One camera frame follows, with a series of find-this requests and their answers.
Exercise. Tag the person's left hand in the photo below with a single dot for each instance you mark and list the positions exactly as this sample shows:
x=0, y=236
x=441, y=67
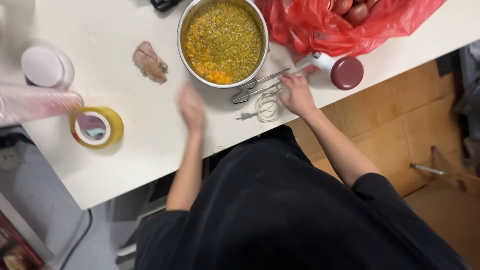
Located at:
x=192, y=108

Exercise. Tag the person's right hand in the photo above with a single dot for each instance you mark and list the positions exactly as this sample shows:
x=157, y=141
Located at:
x=298, y=98

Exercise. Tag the person's left fingers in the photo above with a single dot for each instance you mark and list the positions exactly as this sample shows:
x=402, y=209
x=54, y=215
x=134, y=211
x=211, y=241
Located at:
x=187, y=93

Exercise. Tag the person's right fingers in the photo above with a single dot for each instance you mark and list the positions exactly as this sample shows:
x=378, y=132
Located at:
x=289, y=84

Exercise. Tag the metal mixer beater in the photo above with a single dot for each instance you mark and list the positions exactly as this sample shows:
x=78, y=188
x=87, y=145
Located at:
x=251, y=93
x=258, y=80

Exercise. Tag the white hand mixer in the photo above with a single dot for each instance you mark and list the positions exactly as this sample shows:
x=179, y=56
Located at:
x=333, y=67

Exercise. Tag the steel pot of passion fruit pulp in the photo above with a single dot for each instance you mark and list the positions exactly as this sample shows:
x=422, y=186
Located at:
x=223, y=42

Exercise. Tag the red plastic bag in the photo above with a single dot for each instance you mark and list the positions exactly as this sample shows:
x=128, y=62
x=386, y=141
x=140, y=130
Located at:
x=330, y=32

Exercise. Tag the yellow tape roll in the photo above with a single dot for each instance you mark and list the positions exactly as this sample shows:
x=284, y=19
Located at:
x=97, y=127

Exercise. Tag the heap of purple passion fruits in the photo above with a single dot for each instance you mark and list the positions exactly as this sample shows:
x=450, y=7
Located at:
x=350, y=9

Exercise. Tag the person's black shirt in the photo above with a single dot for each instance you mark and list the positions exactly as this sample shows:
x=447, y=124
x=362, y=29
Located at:
x=288, y=210

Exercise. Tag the white round lidded container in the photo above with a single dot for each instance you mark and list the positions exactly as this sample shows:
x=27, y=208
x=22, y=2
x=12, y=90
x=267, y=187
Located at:
x=47, y=66

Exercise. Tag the stack of clear plastic cups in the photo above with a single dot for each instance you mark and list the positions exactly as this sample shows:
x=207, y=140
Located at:
x=35, y=103

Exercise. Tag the metal stool leg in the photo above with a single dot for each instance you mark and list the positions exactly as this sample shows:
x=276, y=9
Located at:
x=427, y=169

